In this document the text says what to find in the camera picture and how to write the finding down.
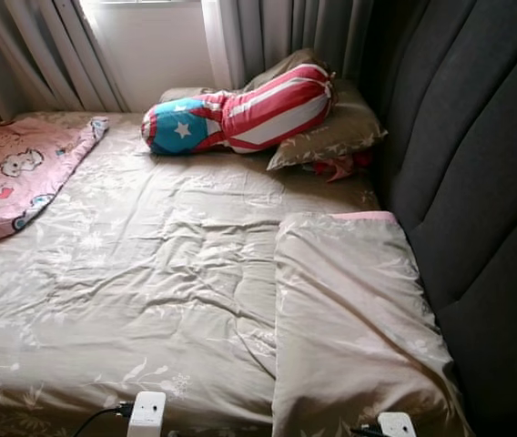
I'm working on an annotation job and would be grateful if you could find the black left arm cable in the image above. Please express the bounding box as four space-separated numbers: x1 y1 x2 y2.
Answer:
72 401 134 437

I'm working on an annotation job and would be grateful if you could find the pink cartoon print blanket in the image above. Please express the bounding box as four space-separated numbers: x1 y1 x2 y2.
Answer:
0 116 109 254

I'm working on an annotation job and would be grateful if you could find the bed with beige floral sheet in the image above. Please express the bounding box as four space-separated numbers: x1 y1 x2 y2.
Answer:
0 109 441 437

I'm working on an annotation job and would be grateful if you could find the red crumpled cloth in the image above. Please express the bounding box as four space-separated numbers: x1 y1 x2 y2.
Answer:
299 150 375 183

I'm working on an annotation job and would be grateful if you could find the star and stripes bolster pillow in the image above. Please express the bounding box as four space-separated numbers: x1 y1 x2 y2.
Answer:
141 63 336 156

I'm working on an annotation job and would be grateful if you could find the dark grey upholstered headboard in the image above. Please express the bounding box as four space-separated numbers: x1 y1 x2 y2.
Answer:
359 0 517 437

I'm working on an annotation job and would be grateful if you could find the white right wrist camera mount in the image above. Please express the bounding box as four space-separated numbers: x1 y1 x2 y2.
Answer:
377 412 417 437

